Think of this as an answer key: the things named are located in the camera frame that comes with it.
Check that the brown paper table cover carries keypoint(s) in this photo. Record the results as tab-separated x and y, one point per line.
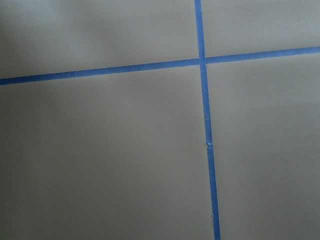
159	119

